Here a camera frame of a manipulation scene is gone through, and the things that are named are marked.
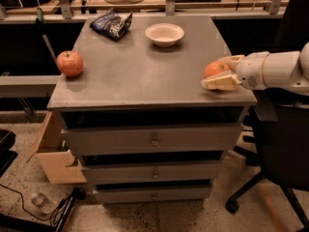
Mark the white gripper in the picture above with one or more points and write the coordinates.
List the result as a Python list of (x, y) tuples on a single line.
[(252, 71)]

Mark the bottom grey drawer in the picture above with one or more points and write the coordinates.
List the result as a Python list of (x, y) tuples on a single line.
[(139, 195)]

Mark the orange fruit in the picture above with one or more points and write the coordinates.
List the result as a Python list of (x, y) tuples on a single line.
[(215, 68)]

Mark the black office chair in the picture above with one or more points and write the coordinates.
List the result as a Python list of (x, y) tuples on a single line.
[(280, 125)]

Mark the red apple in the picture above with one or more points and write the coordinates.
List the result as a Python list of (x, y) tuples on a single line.
[(70, 63)]

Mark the open cardboard box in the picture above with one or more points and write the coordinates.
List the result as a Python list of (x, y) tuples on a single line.
[(59, 165)]

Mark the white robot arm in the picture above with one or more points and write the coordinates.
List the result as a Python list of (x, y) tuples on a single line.
[(287, 70)]

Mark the white paper bowl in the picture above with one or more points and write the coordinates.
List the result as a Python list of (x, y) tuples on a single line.
[(164, 34)]

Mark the clear plastic bottle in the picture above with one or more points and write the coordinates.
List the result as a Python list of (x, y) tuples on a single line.
[(39, 200)]

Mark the grey drawer cabinet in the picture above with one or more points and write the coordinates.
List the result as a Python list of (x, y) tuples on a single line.
[(134, 84)]

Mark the blue chip bag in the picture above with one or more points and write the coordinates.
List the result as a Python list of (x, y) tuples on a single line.
[(112, 25)]

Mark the top grey drawer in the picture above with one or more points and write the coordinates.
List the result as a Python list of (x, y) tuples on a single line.
[(94, 142)]

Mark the grey drawer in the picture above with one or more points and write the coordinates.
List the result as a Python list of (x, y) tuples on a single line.
[(139, 195), (154, 172), (94, 142)]

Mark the middle grey drawer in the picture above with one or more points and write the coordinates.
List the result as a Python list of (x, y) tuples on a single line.
[(154, 172)]

